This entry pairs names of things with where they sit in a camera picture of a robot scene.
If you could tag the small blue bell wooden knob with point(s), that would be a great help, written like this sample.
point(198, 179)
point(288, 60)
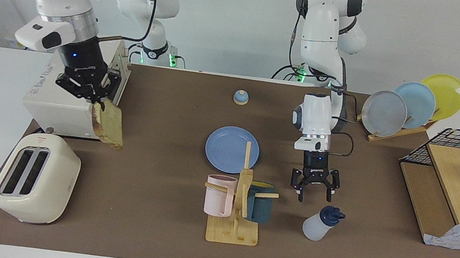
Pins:
point(240, 98)

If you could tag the white wall outlet box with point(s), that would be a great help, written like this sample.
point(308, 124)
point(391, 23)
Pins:
point(12, 43)

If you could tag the cream two-slot toaster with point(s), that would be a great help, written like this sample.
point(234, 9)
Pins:
point(53, 185)

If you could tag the pink ribbed mug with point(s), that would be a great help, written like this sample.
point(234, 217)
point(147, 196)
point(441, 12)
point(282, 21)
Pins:
point(217, 196)

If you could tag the white toaster oven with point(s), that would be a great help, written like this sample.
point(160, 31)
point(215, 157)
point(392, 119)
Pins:
point(37, 103)

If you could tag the wooden shelf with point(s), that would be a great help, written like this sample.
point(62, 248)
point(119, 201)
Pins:
point(449, 184)

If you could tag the yellow round plate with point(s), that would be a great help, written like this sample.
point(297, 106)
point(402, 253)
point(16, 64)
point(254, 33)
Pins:
point(448, 93)

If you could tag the toasted bread slice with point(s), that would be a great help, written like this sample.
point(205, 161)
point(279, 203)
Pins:
point(110, 126)

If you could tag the light blue round plate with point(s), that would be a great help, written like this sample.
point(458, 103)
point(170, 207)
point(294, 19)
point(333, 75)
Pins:
point(419, 105)

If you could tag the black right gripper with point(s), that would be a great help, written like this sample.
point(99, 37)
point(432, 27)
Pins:
point(85, 65)

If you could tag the teal mug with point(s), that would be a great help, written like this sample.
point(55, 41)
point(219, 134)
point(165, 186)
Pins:
point(260, 206)

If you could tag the translucent seasoning bottle blue cap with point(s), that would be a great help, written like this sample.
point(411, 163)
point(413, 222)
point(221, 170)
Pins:
point(317, 227)

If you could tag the wooden mug tree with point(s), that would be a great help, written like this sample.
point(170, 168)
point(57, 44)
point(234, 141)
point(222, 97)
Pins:
point(234, 234)

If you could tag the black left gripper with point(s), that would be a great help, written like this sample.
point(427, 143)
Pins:
point(316, 167)

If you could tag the brown table mat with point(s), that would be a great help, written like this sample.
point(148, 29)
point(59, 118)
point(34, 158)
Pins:
point(160, 115)

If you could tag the wooden plate rack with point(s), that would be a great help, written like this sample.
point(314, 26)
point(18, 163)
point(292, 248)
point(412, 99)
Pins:
point(389, 134)

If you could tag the grey round plate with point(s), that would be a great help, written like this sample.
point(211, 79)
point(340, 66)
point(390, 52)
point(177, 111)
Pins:
point(385, 116)

